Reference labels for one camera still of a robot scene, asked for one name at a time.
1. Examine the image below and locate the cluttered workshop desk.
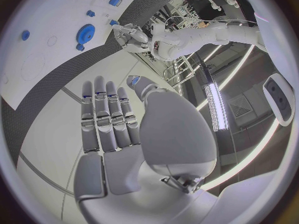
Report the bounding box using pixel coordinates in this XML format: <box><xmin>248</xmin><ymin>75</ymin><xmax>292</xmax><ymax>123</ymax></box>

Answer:
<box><xmin>149</xmin><ymin>0</ymin><xmax>213</xmax><ymax>30</ymax></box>

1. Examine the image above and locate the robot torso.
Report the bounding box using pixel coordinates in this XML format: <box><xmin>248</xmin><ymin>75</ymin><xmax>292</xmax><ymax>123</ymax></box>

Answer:
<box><xmin>253</xmin><ymin>10</ymin><xmax>283</xmax><ymax>50</ymax></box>

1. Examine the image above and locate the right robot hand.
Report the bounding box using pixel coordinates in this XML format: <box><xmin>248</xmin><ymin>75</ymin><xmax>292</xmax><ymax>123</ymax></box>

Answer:
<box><xmin>73</xmin><ymin>75</ymin><xmax>219</xmax><ymax>224</ymax></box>

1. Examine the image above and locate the white robot head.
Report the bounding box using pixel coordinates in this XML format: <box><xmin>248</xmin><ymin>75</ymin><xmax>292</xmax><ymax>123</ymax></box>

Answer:
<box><xmin>262</xmin><ymin>72</ymin><xmax>296</xmax><ymax>127</ymax></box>

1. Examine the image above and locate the metal tube rack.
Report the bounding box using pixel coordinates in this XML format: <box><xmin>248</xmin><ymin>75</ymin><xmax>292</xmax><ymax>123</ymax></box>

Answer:
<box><xmin>163</xmin><ymin>55</ymin><xmax>196</xmax><ymax>83</ymax></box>

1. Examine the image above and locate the white task board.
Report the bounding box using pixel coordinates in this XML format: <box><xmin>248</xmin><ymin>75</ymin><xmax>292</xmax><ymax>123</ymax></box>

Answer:
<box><xmin>0</xmin><ymin>0</ymin><xmax>151</xmax><ymax>111</ymax></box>

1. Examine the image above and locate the person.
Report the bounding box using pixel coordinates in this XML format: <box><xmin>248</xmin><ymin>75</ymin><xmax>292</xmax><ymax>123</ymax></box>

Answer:
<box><xmin>183</xmin><ymin>0</ymin><xmax>226</xmax><ymax>21</ymax></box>

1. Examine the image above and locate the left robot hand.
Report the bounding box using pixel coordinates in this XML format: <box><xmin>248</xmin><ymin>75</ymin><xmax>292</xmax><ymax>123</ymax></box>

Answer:
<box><xmin>111</xmin><ymin>23</ymin><xmax>151</xmax><ymax>53</ymax></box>

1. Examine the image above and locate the glowing light bar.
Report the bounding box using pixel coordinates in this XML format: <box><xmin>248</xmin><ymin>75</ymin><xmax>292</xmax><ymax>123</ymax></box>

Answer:
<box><xmin>203</xmin><ymin>83</ymin><xmax>230</xmax><ymax>132</ymax></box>

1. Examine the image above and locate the large blue gear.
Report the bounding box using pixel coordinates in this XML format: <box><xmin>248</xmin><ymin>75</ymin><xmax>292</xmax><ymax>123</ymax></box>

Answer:
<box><xmin>75</xmin><ymin>23</ymin><xmax>96</xmax><ymax>45</ymax></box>

